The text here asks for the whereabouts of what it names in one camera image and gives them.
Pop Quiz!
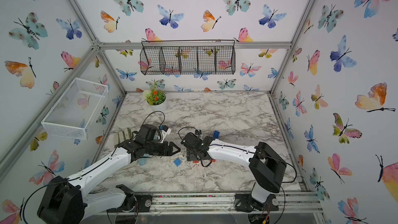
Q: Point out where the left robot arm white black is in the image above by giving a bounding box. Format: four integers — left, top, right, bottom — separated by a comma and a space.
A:
37, 124, 180, 224

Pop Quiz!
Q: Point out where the dark blue square lego brick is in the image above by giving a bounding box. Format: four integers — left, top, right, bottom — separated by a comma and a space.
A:
213, 131, 220, 139

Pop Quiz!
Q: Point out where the white mesh wall basket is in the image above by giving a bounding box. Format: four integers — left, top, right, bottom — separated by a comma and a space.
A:
41, 78, 109, 140

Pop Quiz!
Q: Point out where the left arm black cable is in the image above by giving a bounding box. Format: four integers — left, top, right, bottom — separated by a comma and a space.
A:
142, 110, 166, 131

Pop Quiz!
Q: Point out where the beige green work glove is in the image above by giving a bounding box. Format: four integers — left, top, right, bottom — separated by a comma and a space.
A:
115, 128, 133, 147

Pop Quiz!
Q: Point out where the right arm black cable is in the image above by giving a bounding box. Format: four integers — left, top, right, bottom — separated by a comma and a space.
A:
178, 127, 200, 139

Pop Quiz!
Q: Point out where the light blue plastic plate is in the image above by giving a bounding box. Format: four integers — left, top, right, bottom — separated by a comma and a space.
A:
138, 158, 147, 166

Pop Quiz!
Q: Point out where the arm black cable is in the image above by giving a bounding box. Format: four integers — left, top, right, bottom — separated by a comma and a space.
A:
178, 127, 200, 139
142, 110, 166, 131

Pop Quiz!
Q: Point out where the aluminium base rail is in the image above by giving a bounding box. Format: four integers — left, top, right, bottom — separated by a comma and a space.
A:
105, 191, 324, 215

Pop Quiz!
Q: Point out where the white pot artificial plant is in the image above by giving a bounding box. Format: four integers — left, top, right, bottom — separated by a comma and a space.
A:
143, 88, 167, 112

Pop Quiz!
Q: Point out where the small blue lego brick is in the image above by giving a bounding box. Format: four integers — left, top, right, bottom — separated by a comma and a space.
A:
174, 158, 182, 167

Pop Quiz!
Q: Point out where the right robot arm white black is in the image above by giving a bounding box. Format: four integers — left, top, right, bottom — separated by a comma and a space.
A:
181, 133, 287, 204

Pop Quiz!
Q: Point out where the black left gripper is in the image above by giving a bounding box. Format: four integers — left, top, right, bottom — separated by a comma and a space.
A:
144, 141, 181, 156

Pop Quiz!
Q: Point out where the black wire wall basket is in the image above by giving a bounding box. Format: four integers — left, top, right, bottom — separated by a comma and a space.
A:
139, 39, 236, 75

